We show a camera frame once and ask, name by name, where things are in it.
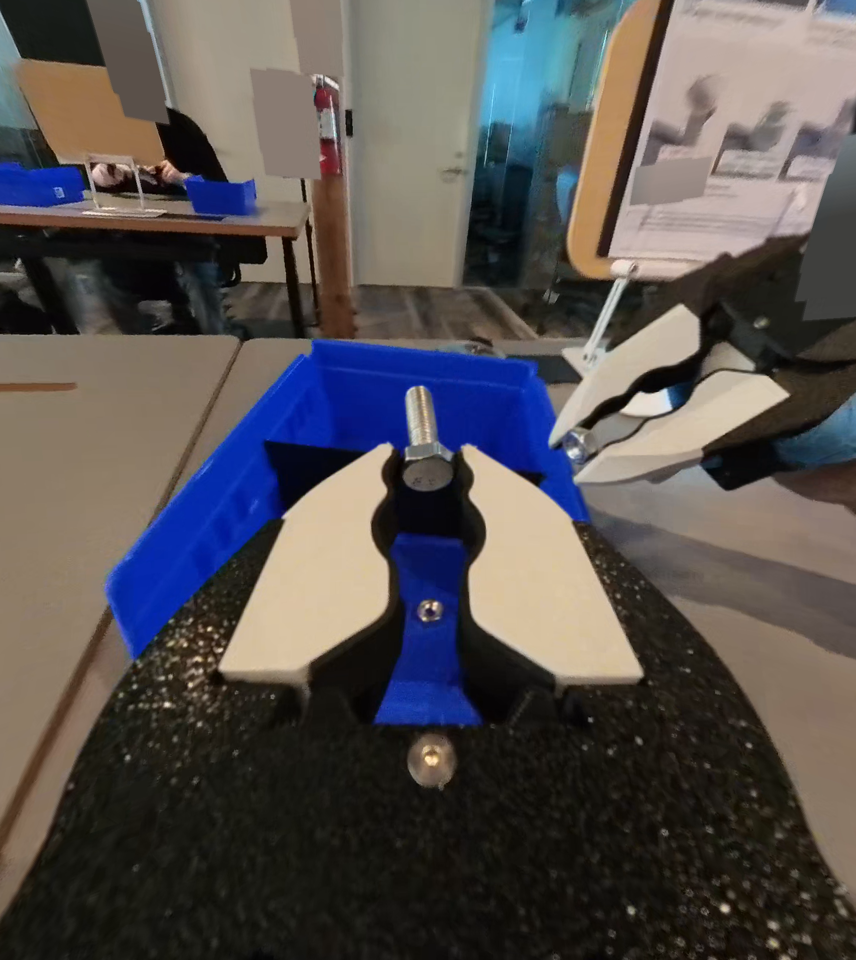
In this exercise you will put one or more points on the steel hex bolt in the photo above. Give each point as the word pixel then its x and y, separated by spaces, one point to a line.
pixel 420 420

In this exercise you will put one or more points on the wooden display board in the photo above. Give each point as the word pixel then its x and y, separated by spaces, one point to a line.
pixel 53 112

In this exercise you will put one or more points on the steel hex nut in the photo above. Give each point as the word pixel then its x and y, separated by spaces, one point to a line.
pixel 579 444
pixel 428 611

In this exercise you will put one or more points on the wooden support post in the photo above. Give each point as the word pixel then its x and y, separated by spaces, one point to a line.
pixel 334 247

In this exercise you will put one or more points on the wooden desk black legs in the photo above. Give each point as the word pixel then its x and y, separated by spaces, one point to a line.
pixel 173 217

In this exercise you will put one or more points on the white door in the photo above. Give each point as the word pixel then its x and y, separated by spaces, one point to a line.
pixel 413 150

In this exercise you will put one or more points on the blue plastic bin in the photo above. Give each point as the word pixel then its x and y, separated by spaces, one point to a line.
pixel 195 525
pixel 222 196
pixel 15 186

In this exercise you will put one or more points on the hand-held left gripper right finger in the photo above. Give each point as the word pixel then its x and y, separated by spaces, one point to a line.
pixel 548 600

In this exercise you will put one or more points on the instruction sheet on wooden stand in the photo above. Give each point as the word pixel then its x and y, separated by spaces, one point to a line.
pixel 600 150

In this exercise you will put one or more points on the red fire extinguisher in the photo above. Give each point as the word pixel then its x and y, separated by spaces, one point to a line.
pixel 329 135

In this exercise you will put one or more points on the printed instruction sheet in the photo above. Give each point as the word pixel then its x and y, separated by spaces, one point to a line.
pixel 735 225

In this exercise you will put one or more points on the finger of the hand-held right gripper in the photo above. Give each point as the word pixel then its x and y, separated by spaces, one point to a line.
pixel 697 427
pixel 622 360

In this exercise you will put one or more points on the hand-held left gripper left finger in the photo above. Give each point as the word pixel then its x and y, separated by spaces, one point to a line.
pixel 308 592

